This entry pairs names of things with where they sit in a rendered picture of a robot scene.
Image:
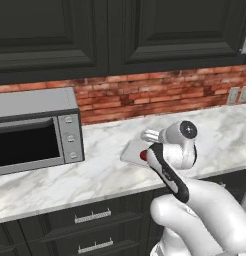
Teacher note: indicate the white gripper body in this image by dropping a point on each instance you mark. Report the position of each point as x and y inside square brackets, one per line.
[149, 135]

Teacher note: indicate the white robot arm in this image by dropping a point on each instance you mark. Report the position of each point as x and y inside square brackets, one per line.
[208, 213]

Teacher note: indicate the small red round object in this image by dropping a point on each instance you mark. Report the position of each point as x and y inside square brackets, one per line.
[143, 155]

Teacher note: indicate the dark lower cupboard door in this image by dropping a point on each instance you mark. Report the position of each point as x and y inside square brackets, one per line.
[236, 185]
[8, 240]

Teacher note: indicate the dark cupboard door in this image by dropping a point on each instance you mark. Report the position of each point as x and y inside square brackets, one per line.
[8, 240]
[45, 33]
[236, 185]
[181, 33]

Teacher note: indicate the dark upper cupboard door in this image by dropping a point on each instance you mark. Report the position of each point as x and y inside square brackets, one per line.
[45, 33]
[181, 33]

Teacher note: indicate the dark drawer front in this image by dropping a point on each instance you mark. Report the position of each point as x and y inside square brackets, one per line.
[128, 243]
[61, 216]

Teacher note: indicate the silver toaster oven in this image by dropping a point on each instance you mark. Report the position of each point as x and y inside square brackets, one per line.
[31, 133]

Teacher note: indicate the grey wall outlet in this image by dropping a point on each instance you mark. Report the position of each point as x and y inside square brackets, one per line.
[233, 95]
[245, 94]

